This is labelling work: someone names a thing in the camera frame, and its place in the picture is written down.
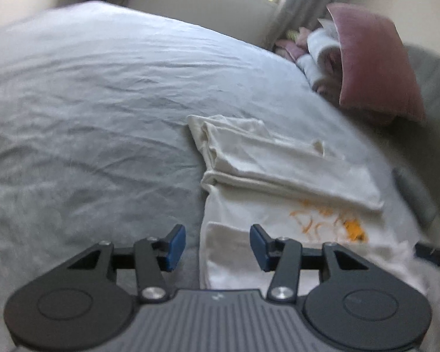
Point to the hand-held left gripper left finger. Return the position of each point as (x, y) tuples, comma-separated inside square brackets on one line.
[(176, 242)]

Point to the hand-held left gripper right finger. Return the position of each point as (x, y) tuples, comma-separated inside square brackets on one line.
[(260, 245)]

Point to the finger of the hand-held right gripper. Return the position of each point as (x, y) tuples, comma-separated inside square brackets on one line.
[(431, 253)]

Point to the white t-shirt with orange print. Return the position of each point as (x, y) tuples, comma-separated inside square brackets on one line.
[(278, 161)]

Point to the grey folded garment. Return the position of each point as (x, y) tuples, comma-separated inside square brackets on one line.
[(412, 194)]

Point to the bed with grey sheet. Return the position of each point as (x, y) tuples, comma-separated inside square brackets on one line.
[(95, 117)]

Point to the pink pillow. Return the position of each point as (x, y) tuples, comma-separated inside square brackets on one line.
[(374, 62)]

